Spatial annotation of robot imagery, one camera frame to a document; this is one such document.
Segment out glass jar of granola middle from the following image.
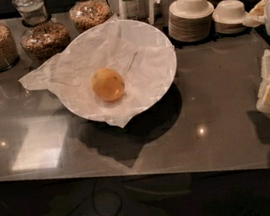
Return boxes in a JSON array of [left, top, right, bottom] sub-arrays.
[[12, 0, 70, 66]]

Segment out glass jar of cereal right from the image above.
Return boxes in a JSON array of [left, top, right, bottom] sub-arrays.
[[69, 0, 112, 33]]

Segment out tall stack of paper bowls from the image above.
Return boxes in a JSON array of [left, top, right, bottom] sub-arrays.
[[168, 0, 214, 43]]

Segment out short stack of paper bowls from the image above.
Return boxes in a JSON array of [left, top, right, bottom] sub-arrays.
[[212, 0, 246, 34]]

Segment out white crumpled paper liner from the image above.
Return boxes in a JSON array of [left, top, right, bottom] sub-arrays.
[[10, 6, 186, 143]]

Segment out white bowl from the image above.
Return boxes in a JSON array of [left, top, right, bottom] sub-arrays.
[[49, 11, 186, 128]]

